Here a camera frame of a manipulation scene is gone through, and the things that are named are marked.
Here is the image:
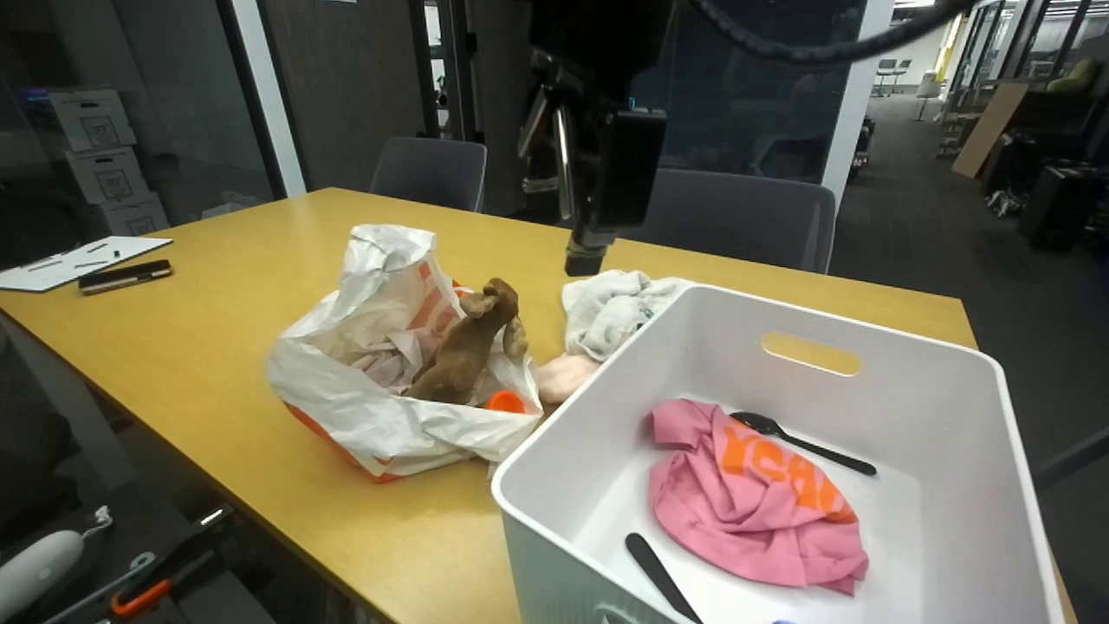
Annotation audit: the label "black plastic knife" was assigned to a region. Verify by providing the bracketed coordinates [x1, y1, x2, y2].
[620, 531, 709, 624]

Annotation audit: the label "brown moose plush toy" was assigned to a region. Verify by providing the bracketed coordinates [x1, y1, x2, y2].
[408, 272, 535, 409]

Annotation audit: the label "stacked grey boxes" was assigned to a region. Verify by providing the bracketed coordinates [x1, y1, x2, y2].
[44, 87, 171, 236]

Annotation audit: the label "white paper sheets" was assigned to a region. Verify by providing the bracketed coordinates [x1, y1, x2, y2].
[0, 231, 175, 294]

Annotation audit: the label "peach shirt with blue print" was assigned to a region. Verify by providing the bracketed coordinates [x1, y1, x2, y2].
[532, 351, 605, 409]

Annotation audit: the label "white glass wall post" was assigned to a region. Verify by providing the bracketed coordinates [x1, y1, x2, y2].
[227, 0, 309, 202]

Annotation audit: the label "white plastic storage bin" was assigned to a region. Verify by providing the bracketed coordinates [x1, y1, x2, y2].
[489, 282, 1069, 624]

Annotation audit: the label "black plastic spoon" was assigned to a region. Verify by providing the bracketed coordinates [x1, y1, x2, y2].
[728, 409, 880, 478]

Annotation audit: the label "white towel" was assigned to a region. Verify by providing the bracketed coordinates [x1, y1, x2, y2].
[560, 267, 696, 367]

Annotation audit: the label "orange handled screwdriver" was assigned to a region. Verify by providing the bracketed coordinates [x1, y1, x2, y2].
[107, 507, 228, 624]

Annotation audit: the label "black marker pen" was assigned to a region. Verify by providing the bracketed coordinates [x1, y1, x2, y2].
[76, 257, 178, 299]

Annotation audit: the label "pink shirt with orange print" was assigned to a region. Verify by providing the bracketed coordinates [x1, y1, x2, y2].
[643, 396, 875, 600]

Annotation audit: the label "leaning wooden board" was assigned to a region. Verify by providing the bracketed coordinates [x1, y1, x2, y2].
[950, 80, 1032, 182]

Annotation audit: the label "grey office chair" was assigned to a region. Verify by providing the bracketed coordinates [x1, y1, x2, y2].
[367, 134, 493, 216]
[627, 166, 840, 277]

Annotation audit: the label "white plastic bag orange print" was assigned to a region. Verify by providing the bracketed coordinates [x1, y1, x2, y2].
[267, 223, 547, 481]

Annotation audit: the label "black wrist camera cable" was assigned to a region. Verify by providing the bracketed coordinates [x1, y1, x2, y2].
[688, 0, 986, 64]

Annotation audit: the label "light grey tool handle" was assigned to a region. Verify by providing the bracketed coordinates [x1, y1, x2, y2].
[0, 503, 118, 624]

